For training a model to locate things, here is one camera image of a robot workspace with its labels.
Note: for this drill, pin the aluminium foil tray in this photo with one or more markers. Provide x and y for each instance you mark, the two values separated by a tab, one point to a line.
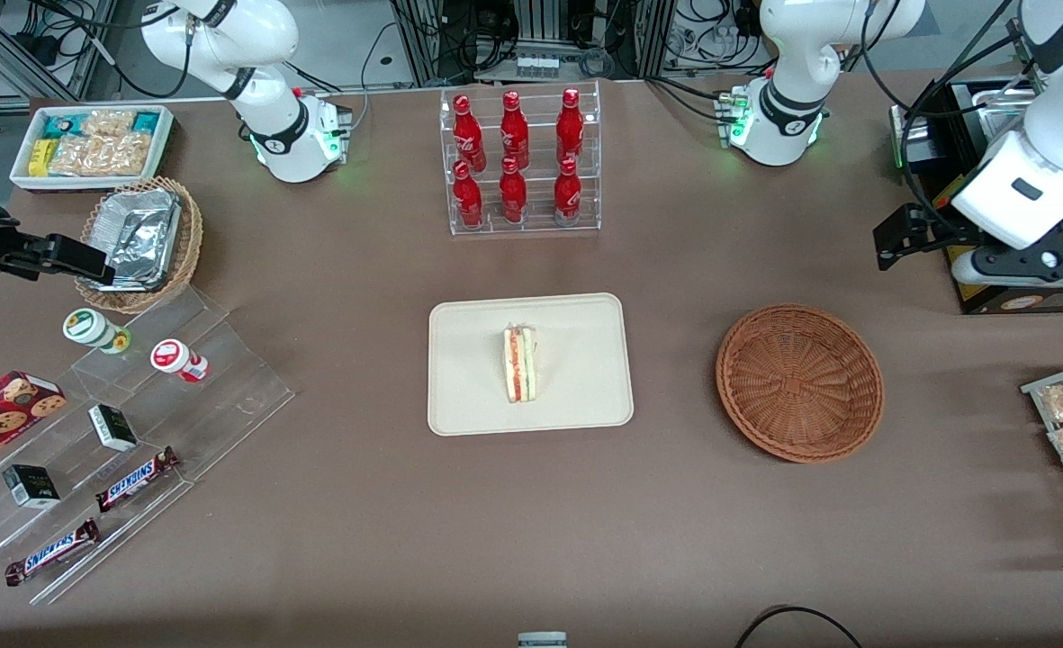
139	236

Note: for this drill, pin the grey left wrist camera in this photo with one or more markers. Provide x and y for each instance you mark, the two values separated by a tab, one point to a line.
972	267

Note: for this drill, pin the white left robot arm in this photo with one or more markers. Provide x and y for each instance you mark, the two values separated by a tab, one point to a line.
788	63

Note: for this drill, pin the clear acrylic step shelf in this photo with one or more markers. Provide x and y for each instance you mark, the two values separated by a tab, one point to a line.
216	396

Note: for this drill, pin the brown wicker basket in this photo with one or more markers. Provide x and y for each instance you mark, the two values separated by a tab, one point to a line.
801	387

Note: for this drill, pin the teal snack pack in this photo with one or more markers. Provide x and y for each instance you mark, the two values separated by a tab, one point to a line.
146	121
58	124

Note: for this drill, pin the Snickers chocolate bar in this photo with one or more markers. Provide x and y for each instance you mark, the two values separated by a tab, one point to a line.
135	480
52	552

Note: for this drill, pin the green lid yoghurt cup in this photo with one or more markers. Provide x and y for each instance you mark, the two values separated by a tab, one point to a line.
88	326

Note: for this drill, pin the red tartan cookie box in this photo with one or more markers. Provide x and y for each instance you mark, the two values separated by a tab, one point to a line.
4	414

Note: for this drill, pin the black countertop appliance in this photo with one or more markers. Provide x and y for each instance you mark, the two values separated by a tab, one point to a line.
990	301

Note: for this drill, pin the light wicker basket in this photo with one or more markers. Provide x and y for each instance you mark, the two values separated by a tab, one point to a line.
191	238

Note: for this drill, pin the cream serving tray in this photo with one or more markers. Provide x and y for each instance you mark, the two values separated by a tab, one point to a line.
576	378

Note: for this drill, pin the small black box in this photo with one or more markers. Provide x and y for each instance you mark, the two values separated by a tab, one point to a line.
113	428
31	487

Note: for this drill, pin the white power strip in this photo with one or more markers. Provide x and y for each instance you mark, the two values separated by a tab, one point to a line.
537	66

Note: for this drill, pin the aluminium frame rack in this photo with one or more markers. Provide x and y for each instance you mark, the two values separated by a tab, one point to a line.
423	45

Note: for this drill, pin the red lid yoghurt cup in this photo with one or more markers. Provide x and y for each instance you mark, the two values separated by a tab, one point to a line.
171	355

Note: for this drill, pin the small grey device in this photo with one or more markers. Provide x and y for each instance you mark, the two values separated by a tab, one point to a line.
542	640

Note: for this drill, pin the white plastic snack bin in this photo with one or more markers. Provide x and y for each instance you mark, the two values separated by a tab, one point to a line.
20	175

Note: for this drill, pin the clear acrylic bottle rack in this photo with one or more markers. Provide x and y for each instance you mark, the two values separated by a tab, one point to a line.
540	220

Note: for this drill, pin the red cola bottle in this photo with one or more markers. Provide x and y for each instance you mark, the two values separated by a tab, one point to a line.
468	198
514	130
466	130
570	126
512	193
567	193

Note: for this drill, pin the yellow snack pack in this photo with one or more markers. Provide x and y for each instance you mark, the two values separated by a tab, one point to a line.
40	156

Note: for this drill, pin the triangle sandwich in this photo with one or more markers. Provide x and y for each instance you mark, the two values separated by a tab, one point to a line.
520	364

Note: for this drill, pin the clear cracker bag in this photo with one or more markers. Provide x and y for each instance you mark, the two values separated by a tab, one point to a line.
108	122
103	156

